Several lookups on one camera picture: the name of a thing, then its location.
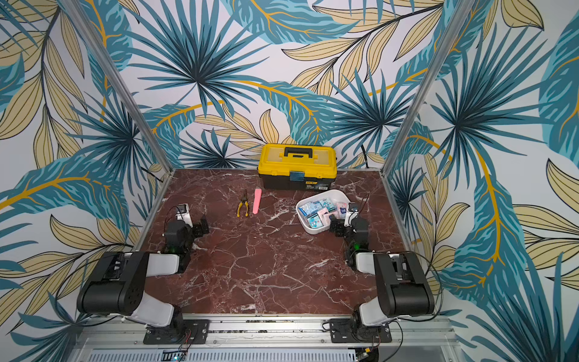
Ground white plastic storage box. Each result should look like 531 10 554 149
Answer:
296 189 350 235

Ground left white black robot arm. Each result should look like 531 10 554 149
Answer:
76 205 210 330

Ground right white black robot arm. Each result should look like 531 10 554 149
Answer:
324 203 435 332

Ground pink utility knife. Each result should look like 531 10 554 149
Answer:
252 188 262 215

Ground yellow black toolbox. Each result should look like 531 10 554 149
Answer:
258 144 337 191

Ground yellow handled pliers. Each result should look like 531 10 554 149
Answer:
236 191 249 218

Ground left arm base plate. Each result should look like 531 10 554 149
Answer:
143 319 210 345

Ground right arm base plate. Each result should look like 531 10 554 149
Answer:
326 318 392 344

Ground aluminium front rail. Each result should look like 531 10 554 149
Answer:
68 314 466 361

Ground right aluminium corner post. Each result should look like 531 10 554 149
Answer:
381 0 474 178

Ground aluminium corner post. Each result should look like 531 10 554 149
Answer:
61 0 173 173
381 0 474 178

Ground left aluminium corner post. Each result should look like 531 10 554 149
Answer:
61 0 173 173

